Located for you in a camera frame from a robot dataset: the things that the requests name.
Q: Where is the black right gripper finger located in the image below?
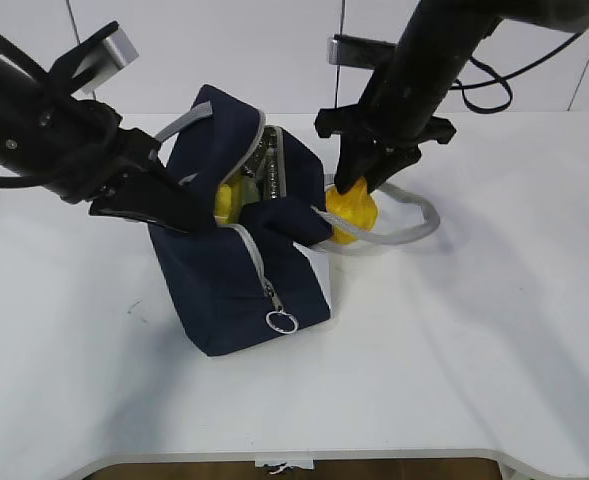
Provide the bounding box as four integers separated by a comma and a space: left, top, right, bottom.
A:
334, 135, 380, 194
366, 147, 421, 191

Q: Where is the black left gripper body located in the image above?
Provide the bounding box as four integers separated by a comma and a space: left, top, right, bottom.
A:
33, 98, 165, 204

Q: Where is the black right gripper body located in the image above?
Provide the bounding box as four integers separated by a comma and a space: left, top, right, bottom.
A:
315, 79, 456, 148

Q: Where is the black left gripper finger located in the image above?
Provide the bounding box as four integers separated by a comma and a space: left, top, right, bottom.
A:
89, 192, 194, 232
123, 164, 216, 231

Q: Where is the yellow orange fruit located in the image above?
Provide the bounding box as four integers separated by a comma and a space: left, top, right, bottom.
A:
325, 177, 378, 232

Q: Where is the yellow banana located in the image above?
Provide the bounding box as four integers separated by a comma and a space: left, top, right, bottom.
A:
214, 174, 242, 224

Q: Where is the green lid food container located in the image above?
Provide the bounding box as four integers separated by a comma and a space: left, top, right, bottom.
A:
240, 173, 261, 206

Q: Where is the navy blue lunch bag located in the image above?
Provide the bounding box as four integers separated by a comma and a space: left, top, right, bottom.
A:
148, 83, 441, 358

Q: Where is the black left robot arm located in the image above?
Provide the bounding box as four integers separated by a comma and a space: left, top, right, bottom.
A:
0, 21, 216, 233

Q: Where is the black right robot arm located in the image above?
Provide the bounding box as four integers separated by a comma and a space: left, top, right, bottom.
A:
314, 0, 589, 194

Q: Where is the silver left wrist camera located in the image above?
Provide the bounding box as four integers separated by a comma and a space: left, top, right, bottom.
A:
48, 21, 139, 95

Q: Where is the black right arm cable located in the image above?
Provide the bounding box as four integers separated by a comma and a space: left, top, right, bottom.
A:
448, 19, 589, 115

